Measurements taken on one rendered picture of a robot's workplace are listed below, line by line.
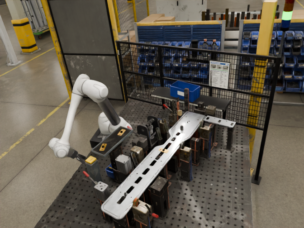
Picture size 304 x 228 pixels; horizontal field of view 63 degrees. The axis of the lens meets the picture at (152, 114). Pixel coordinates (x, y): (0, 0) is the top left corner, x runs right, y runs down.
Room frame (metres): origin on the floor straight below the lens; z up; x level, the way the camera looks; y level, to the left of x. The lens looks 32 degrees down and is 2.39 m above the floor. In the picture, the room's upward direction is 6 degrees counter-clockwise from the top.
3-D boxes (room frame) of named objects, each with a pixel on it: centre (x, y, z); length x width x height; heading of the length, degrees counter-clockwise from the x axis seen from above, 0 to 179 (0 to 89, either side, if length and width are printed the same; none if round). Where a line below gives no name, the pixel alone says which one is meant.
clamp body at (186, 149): (1.58, -0.24, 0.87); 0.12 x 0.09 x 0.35; 54
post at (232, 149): (1.92, -0.74, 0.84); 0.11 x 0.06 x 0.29; 54
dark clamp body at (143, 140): (1.73, 0.11, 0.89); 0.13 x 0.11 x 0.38; 54
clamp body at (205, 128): (1.85, -0.47, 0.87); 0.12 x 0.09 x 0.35; 54
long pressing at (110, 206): (1.62, -0.06, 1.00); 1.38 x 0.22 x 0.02; 144
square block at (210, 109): (2.16, -0.60, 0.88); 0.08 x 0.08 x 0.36; 54
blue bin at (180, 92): (2.51, -0.39, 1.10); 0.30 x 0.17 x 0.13; 47
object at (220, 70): (2.41, -0.74, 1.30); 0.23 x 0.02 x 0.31; 54
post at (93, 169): (1.43, 0.49, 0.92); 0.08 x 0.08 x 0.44; 54
